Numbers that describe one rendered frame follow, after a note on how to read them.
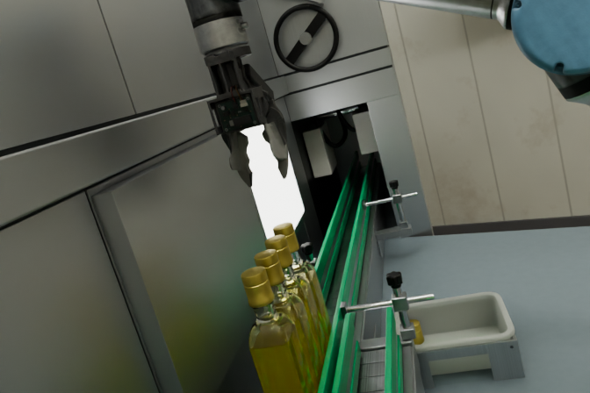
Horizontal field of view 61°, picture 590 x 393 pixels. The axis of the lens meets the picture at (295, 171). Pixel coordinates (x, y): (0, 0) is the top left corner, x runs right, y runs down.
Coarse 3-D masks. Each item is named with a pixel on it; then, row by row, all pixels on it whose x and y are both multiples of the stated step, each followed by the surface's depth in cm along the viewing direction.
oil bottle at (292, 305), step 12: (288, 300) 72; (300, 300) 74; (288, 312) 70; (300, 312) 72; (300, 324) 71; (300, 336) 71; (312, 336) 75; (312, 348) 74; (312, 360) 72; (312, 372) 72
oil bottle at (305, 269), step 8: (304, 264) 83; (296, 272) 82; (304, 272) 82; (312, 272) 84; (312, 280) 82; (312, 288) 82; (320, 296) 85; (320, 304) 84; (320, 312) 83; (320, 320) 83; (328, 320) 87; (328, 328) 86; (328, 336) 84
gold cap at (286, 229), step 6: (288, 222) 84; (276, 228) 82; (282, 228) 81; (288, 228) 81; (276, 234) 82; (282, 234) 81; (288, 234) 81; (294, 234) 82; (288, 240) 82; (294, 240) 82; (294, 246) 82
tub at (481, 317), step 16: (416, 304) 110; (432, 304) 109; (448, 304) 109; (464, 304) 108; (480, 304) 107; (496, 304) 104; (432, 320) 110; (448, 320) 109; (464, 320) 108; (480, 320) 108; (496, 320) 106; (432, 336) 109; (448, 336) 108; (464, 336) 106; (480, 336) 93; (496, 336) 92
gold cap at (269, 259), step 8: (256, 256) 72; (264, 256) 71; (272, 256) 70; (256, 264) 71; (264, 264) 70; (272, 264) 71; (280, 264) 72; (272, 272) 71; (280, 272) 71; (272, 280) 71; (280, 280) 71
